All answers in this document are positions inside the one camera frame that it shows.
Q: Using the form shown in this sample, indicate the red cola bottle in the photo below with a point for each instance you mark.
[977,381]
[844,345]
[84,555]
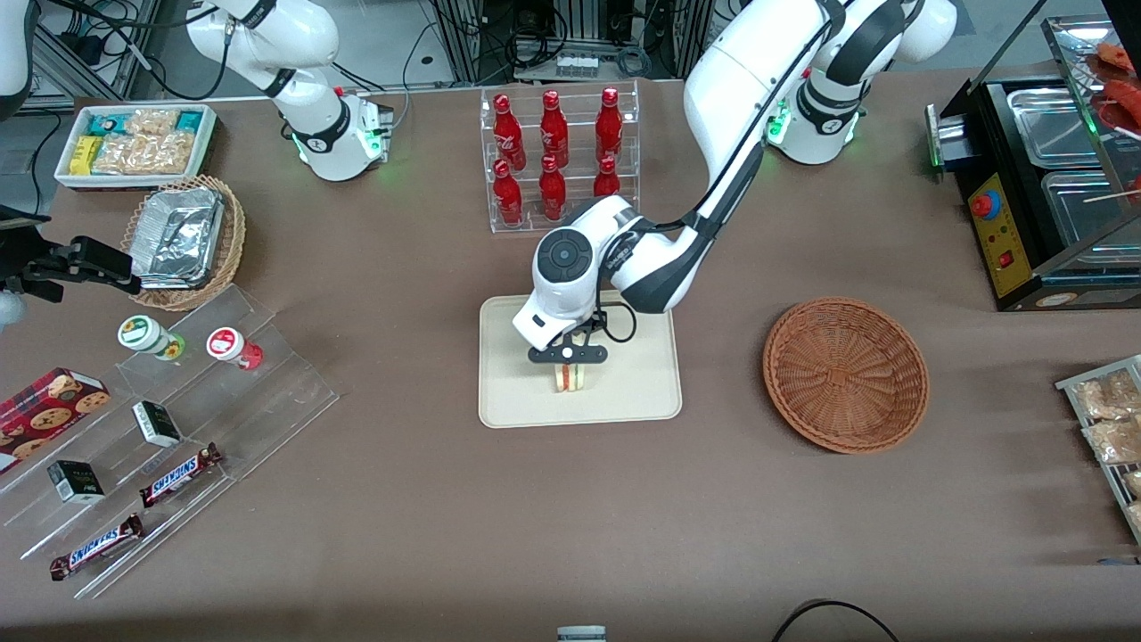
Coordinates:
[606,181]
[552,194]
[507,198]
[609,129]
[554,132]
[507,134]

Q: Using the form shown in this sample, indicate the beige plastic tray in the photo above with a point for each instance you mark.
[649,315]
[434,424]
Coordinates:
[642,383]

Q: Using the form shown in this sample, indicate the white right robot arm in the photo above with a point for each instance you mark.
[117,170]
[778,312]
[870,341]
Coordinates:
[314,134]

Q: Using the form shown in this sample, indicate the clear acrylic bottle rack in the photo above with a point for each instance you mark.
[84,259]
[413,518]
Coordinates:
[575,152]

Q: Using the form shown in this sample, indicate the small black box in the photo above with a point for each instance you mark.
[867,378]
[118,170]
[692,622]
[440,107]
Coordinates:
[157,423]
[76,481]

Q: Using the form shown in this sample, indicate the small grey device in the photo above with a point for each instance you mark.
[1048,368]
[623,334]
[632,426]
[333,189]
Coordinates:
[581,634]

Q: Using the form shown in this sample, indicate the white power strip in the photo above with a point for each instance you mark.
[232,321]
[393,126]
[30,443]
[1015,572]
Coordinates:
[577,65]

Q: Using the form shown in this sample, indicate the stack of foil containers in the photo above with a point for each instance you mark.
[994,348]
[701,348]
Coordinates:
[178,239]

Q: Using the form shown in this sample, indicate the teal snack pack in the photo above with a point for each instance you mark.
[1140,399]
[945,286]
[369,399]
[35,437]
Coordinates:
[107,123]
[189,120]

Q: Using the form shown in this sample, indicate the green lid white cup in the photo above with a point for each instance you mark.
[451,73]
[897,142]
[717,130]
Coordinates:
[143,334]

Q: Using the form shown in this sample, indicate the clear acrylic stepped display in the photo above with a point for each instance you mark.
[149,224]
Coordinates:
[267,401]

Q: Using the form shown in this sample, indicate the red cookie box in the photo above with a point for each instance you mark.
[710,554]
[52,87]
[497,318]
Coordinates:
[45,419]

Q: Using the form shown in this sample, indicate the yellow snack pack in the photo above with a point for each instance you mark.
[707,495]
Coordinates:
[85,154]

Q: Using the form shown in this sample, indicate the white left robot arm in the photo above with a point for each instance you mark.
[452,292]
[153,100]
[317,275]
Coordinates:
[740,80]

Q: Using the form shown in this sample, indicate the clear bag of snacks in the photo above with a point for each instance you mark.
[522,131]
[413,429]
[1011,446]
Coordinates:
[1135,517]
[1134,483]
[1105,397]
[1114,441]

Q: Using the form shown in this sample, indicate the clear bag of crackers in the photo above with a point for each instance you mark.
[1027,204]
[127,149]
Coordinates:
[147,153]
[151,123]

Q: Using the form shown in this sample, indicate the red lid white cup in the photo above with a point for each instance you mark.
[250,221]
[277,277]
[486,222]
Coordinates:
[227,345]

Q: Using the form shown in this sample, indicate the light wicker basket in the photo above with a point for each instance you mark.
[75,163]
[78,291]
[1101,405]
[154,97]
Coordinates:
[230,245]

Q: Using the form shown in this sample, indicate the triangle sandwich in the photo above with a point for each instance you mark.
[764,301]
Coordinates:
[570,379]

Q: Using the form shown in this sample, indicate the brown wicker basket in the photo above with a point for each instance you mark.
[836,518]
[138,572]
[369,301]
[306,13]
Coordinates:
[847,374]

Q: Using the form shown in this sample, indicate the white plastic snack bin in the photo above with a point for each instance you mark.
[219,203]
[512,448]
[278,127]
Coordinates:
[207,143]

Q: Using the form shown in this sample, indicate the black food warmer machine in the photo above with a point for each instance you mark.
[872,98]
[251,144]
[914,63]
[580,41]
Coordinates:
[1025,285]

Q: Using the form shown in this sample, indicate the Snickers chocolate bar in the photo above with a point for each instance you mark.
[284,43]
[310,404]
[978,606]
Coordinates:
[96,547]
[178,475]

